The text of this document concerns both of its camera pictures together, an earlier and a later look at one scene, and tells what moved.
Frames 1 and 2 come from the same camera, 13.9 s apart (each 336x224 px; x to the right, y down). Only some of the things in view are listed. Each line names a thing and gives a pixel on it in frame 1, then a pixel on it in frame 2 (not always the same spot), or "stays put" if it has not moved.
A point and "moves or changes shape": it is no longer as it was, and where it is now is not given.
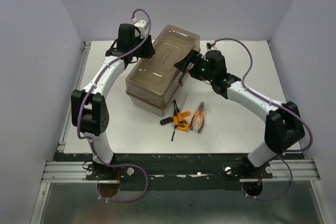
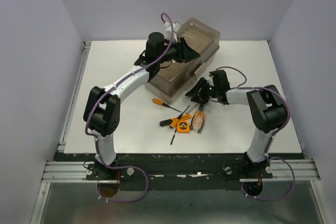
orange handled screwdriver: x=175 y=118 → x=161 y=102
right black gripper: x=193 y=56 → x=202 y=83
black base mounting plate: x=146 y=171 stays put
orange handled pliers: x=200 y=110 stays put
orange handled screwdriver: x=179 y=115 → x=175 y=121
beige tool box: x=154 y=85 moves or changes shape
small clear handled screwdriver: x=183 y=103 → x=193 y=108
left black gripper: x=149 y=51 → x=184 y=52
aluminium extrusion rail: x=66 y=172 stays put
